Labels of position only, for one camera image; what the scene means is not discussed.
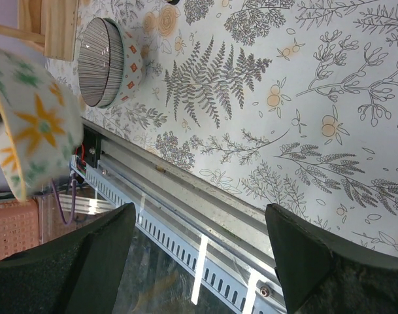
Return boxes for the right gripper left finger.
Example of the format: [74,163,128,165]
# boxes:
[0,203,136,313]

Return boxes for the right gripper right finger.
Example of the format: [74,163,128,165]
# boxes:
[265,203,398,313]

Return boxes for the orange flower patterned bowl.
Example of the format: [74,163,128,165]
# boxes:
[0,49,83,201]

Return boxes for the purple striped bowl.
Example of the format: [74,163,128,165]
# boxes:
[78,18,144,108]

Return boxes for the orange plastic basket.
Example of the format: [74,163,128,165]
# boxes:
[0,200,40,260]

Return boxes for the wooden tray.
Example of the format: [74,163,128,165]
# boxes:
[18,0,79,61]

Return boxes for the aluminium rail frame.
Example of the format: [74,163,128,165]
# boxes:
[71,121,286,313]

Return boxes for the wooden clothes rack frame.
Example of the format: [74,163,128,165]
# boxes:
[0,25,45,44]

